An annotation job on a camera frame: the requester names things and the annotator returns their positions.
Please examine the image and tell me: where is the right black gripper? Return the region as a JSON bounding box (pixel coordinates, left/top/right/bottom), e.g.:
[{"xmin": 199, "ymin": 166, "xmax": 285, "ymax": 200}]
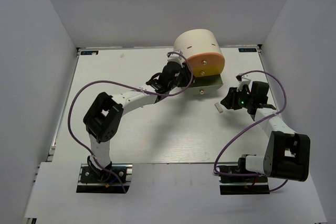
[{"xmin": 221, "ymin": 86, "xmax": 255, "ymax": 110}]

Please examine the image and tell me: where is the grey eraser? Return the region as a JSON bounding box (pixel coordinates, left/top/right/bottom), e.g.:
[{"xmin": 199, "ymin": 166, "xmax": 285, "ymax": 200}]
[{"xmin": 215, "ymin": 103, "xmax": 223, "ymax": 113}]

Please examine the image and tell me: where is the yellow drawer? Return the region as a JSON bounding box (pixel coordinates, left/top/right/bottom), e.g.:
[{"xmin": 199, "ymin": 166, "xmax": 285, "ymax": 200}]
[{"xmin": 192, "ymin": 65, "xmax": 224, "ymax": 77}]

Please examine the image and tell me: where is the grey-green bottom drawer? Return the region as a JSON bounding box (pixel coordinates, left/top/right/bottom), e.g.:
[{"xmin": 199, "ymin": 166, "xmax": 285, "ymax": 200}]
[{"xmin": 185, "ymin": 74, "xmax": 223, "ymax": 95}]

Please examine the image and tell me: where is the orange top drawer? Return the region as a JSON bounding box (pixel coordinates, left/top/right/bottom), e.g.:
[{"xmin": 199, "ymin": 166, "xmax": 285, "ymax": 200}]
[{"xmin": 187, "ymin": 52, "xmax": 225, "ymax": 70}]

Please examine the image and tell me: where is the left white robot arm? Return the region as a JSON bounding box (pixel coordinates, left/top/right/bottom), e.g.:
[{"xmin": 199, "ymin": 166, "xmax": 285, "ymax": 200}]
[{"xmin": 83, "ymin": 62, "xmax": 193, "ymax": 182}]

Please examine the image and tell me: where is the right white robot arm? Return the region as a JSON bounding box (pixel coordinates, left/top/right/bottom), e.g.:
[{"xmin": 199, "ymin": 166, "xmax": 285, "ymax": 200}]
[{"xmin": 220, "ymin": 81, "xmax": 310, "ymax": 182}]

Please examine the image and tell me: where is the round beige drawer organizer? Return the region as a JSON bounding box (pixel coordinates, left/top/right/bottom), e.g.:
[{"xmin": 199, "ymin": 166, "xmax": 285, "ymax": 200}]
[{"xmin": 173, "ymin": 28, "xmax": 226, "ymax": 78}]

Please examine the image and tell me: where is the right blue table label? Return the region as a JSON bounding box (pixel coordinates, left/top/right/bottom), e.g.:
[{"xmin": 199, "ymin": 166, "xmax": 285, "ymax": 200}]
[{"xmin": 238, "ymin": 48, "xmax": 257, "ymax": 52}]

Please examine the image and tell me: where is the blue table label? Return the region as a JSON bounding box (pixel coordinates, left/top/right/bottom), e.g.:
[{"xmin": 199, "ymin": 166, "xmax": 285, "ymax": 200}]
[
  {"xmin": 80, "ymin": 50, "xmax": 99, "ymax": 55},
  {"xmin": 238, "ymin": 48, "xmax": 257, "ymax": 52}
]

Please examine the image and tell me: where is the left blue table label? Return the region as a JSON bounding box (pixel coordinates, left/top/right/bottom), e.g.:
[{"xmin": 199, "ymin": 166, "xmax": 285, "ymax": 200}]
[{"xmin": 80, "ymin": 50, "xmax": 99, "ymax": 55}]

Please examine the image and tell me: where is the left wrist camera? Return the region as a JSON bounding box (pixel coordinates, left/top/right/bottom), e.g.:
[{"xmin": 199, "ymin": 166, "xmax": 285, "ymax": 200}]
[{"xmin": 167, "ymin": 50, "xmax": 184, "ymax": 65}]

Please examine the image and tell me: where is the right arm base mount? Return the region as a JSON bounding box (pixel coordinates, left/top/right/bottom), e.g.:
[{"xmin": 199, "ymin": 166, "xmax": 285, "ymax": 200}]
[{"xmin": 214, "ymin": 163, "xmax": 270, "ymax": 195}]

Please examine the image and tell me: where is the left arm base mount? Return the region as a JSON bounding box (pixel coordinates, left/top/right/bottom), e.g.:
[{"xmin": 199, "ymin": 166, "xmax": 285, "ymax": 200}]
[{"xmin": 76, "ymin": 164, "xmax": 133, "ymax": 194}]

